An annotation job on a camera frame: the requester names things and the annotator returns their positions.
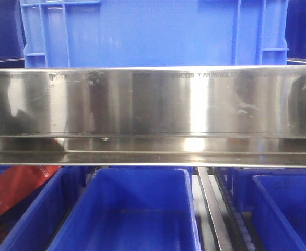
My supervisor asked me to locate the blue centre shelf bin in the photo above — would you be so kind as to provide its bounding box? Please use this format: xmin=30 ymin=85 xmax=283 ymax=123
xmin=49 ymin=168 xmax=201 ymax=250

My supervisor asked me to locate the blue shelf bin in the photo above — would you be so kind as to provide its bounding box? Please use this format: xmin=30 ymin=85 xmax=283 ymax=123
xmin=0 ymin=166 xmax=87 ymax=250
xmin=252 ymin=175 xmax=306 ymax=250
xmin=49 ymin=168 xmax=201 ymax=250

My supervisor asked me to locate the blue left shelf bin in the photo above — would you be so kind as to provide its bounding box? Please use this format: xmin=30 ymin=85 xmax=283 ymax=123
xmin=0 ymin=166 xmax=87 ymax=250

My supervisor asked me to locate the blue right shelf bin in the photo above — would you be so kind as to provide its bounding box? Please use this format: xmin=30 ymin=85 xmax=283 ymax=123
xmin=252 ymin=175 xmax=306 ymax=250

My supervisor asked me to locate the metal roller track divider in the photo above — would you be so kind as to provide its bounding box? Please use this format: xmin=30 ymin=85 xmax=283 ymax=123
xmin=193 ymin=166 xmax=262 ymax=250

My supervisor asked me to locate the large blue upper crate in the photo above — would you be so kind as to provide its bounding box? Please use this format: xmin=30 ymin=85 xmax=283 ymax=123
xmin=20 ymin=1 xmax=288 ymax=68

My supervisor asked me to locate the red packet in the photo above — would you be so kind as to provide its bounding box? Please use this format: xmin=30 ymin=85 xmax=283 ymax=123
xmin=0 ymin=165 xmax=60 ymax=216

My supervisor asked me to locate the stainless steel shelf rail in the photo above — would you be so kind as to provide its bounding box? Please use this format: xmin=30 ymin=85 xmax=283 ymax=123
xmin=0 ymin=65 xmax=306 ymax=168

